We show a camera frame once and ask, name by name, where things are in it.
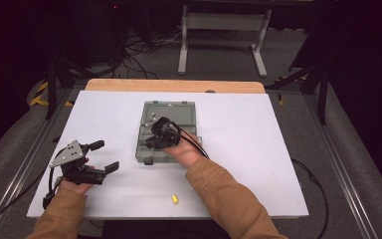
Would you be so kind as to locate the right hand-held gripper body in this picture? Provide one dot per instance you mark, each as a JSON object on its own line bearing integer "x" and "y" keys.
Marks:
{"x": 167, "y": 132}

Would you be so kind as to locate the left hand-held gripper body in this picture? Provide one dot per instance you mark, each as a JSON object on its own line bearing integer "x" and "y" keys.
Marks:
{"x": 69, "y": 154}

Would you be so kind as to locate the smoky transparent compartment box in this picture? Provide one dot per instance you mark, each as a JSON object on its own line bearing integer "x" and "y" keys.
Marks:
{"x": 182, "y": 114}

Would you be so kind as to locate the yellow foam earplug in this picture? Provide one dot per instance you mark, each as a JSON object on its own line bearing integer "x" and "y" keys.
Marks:
{"x": 174, "y": 199}

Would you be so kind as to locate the person's left hand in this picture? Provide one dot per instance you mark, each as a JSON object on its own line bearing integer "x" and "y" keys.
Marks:
{"x": 74, "y": 188}

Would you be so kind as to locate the white board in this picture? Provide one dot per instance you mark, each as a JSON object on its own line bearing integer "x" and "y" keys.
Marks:
{"x": 112, "y": 109}

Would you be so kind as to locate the wooden table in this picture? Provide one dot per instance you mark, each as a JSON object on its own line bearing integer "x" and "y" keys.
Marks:
{"x": 172, "y": 85}

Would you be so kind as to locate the yellow black floor tape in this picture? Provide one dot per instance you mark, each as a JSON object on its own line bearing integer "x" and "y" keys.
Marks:
{"x": 39, "y": 96}

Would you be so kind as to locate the black tripod stand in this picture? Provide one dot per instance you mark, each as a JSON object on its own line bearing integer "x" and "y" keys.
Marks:
{"x": 51, "y": 89}
{"x": 322, "y": 96}

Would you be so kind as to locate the person's dark lap clothing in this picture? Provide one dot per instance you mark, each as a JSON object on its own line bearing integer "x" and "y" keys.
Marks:
{"x": 165, "y": 230}

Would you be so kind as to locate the aluminium floor rail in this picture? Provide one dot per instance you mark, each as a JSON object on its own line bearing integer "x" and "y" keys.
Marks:
{"x": 341, "y": 172}
{"x": 20, "y": 172}

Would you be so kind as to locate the white metal stand frame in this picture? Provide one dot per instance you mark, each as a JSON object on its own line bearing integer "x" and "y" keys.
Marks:
{"x": 224, "y": 21}

